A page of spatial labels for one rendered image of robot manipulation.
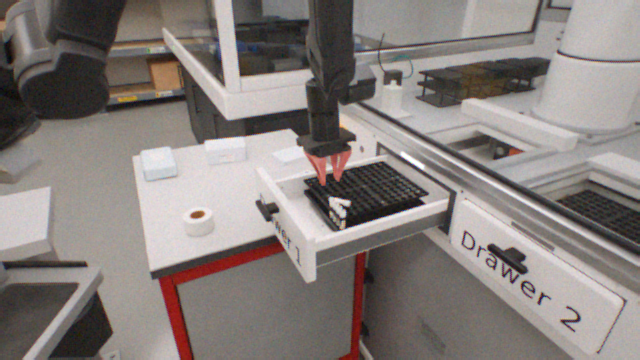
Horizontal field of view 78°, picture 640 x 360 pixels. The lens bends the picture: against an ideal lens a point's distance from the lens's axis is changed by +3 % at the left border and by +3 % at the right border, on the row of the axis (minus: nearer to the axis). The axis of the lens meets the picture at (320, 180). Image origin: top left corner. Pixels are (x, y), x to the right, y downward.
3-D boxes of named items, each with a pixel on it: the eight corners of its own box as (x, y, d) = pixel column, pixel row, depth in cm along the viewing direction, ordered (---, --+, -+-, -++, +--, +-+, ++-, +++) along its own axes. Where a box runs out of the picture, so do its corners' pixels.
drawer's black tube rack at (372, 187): (339, 244, 78) (340, 218, 75) (304, 202, 92) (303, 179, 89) (425, 217, 87) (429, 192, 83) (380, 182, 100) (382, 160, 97)
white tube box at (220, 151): (208, 165, 125) (205, 151, 123) (206, 154, 132) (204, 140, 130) (247, 160, 128) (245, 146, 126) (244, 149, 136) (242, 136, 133)
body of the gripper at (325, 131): (296, 146, 75) (291, 110, 71) (341, 134, 78) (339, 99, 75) (309, 157, 69) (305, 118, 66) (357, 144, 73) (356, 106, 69)
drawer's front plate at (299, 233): (307, 285, 71) (306, 237, 65) (258, 207, 93) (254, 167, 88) (316, 282, 71) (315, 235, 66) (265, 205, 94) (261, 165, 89)
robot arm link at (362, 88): (312, 37, 62) (334, 77, 59) (371, 27, 66) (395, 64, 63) (300, 87, 73) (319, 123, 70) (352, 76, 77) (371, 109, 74)
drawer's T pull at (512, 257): (522, 277, 62) (524, 270, 61) (485, 249, 67) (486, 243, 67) (538, 270, 63) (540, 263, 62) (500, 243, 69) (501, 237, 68)
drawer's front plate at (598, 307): (590, 357, 59) (617, 304, 53) (449, 244, 81) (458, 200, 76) (597, 352, 59) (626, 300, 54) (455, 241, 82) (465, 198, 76)
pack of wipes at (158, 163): (178, 176, 119) (176, 163, 117) (145, 182, 115) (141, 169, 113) (172, 157, 131) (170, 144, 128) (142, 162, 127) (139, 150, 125)
